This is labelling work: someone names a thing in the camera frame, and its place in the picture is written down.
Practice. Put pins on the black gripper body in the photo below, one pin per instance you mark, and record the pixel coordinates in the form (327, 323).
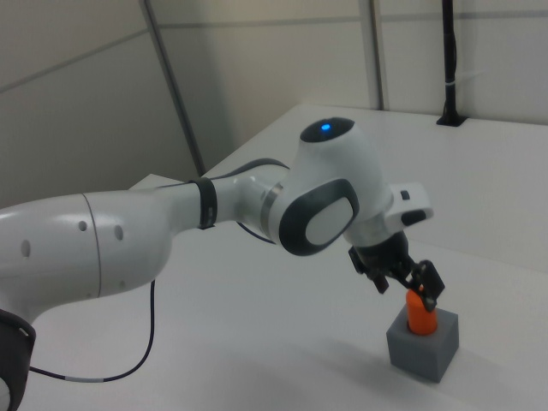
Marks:
(385, 259)

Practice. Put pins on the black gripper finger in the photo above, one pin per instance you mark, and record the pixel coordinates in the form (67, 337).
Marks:
(379, 283)
(430, 280)

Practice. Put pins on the orange cylinder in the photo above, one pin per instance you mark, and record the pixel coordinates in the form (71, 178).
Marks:
(417, 319)

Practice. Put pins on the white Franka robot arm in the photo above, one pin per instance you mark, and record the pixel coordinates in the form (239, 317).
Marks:
(107, 240)

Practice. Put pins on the grey block with round hole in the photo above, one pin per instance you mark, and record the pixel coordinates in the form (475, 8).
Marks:
(421, 355)

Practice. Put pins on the black pole with base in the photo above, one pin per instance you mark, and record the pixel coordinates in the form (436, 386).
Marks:
(449, 64)

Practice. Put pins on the upright grey partition post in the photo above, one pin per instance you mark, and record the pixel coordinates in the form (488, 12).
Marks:
(377, 51)

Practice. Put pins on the slanted grey partition post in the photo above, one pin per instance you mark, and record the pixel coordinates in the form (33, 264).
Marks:
(171, 73)

